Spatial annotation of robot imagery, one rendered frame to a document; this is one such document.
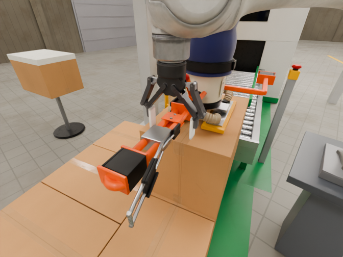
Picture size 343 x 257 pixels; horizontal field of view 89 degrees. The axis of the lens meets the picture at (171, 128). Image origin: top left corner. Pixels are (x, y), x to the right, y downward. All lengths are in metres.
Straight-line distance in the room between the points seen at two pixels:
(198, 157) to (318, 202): 0.72
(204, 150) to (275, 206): 1.27
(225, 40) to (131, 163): 0.57
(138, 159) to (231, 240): 1.27
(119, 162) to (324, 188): 0.87
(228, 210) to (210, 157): 1.03
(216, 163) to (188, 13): 0.57
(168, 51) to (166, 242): 0.76
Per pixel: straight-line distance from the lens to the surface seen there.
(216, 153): 0.68
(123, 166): 0.38
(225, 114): 0.87
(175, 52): 0.42
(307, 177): 1.04
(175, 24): 0.24
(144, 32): 2.19
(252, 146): 1.41
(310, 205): 1.25
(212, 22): 0.23
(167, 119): 0.55
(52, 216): 1.12
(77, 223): 1.04
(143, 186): 0.35
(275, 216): 1.80
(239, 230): 1.62
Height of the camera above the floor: 1.37
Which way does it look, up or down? 33 degrees down
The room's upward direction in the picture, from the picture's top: straight up
